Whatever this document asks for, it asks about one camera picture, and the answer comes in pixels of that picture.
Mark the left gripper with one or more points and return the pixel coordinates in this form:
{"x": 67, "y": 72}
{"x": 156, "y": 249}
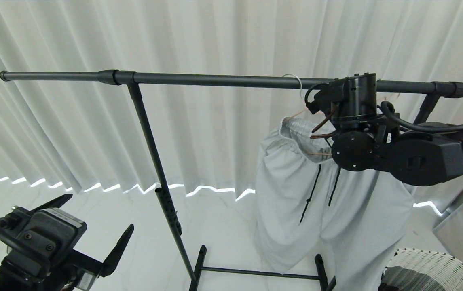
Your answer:
{"x": 33, "y": 279}

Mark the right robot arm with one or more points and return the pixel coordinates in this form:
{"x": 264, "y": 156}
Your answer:
{"x": 417, "y": 161}

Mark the black clothes rack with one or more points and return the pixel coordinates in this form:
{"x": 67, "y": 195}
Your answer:
{"x": 215, "y": 79}

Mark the white laundry basket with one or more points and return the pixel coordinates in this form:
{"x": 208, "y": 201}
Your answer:
{"x": 437, "y": 266}

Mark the white curtain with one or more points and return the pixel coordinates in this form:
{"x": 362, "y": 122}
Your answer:
{"x": 215, "y": 141}

